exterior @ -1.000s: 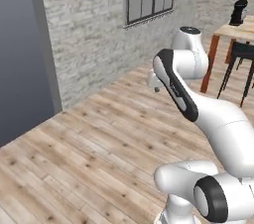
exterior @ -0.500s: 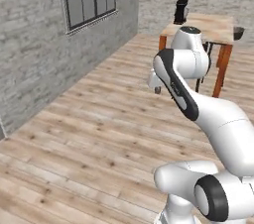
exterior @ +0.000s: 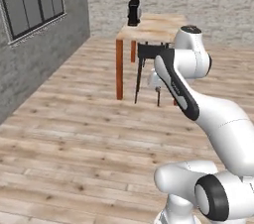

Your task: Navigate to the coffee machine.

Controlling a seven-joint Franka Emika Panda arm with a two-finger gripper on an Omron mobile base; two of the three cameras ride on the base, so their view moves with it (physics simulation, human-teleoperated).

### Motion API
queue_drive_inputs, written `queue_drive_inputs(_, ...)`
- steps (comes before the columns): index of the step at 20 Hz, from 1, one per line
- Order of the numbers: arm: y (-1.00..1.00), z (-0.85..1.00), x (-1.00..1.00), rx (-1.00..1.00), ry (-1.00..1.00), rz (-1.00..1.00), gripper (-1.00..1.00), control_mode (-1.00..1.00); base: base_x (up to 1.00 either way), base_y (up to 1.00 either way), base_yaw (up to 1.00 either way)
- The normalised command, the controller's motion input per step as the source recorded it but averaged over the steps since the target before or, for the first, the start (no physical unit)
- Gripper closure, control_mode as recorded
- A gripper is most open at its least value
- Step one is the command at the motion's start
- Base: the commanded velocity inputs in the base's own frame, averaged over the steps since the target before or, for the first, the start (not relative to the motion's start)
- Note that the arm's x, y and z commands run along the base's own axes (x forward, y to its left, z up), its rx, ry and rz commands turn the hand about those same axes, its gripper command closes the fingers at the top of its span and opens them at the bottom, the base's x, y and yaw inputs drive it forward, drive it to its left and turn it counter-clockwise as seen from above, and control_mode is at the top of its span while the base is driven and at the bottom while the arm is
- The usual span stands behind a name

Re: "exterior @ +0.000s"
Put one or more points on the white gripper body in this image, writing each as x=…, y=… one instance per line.
x=154, y=81

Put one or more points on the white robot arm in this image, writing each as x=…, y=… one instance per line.
x=221, y=125

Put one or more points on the black coffee machine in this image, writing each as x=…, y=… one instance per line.
x=133, y=11

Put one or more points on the wooden table with orange legs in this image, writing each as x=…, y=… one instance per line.
x=150, y=29

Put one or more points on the dark framed window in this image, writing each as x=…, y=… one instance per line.
x=29, y=1

